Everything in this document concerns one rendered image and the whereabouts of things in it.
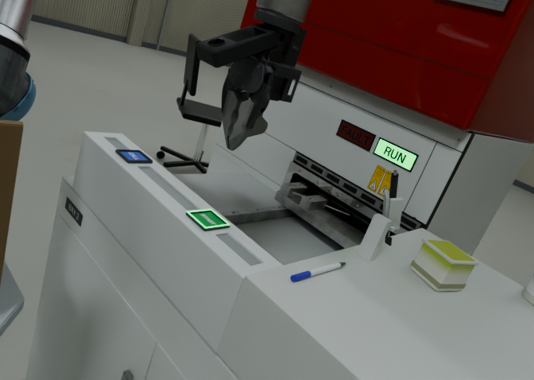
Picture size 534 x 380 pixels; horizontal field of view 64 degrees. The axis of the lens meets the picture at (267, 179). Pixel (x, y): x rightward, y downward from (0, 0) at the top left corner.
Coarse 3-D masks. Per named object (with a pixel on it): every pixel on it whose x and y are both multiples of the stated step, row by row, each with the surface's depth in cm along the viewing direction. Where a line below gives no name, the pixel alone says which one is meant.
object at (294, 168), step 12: (288, 168) 133; (300, 168) 130; (288, 180) 134; (312, 180) 127; (324, 180) 125; (336, 192) 122; (348, 204) 119; (360, 204) 117; (336, 216) 122; (372, 216) 114; (360, 228) 118
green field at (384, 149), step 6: (378, 144) 114; (384, 144) 113; (390, 144) 111; (378, 150) 114; (384, 150) 113; (390, 150) 111; (396, 150) 110; (402, 150) 109; (384, 156) 113; (390, 156) 111; (396, 156) 110; (402, 156) 109; (408, 156) 108; (414, 156) 107; (396, 162) 110; (402, 162) 109; (408, 162) 108; (408, 168) 108
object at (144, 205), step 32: (96, 160) 89; (96, 192) 90; (128, 192) 81; (160, 192) 77; (192, 192) 82; (128, 224) 81; (160, 224) 74; (192, 224) 70; (160, 256) 74; (192, 256) 68; (224, 256) 64; (256, 256) 67; (192, 288) 68; (224, 288) 63; (192, 320) 69; (224, 320) 63
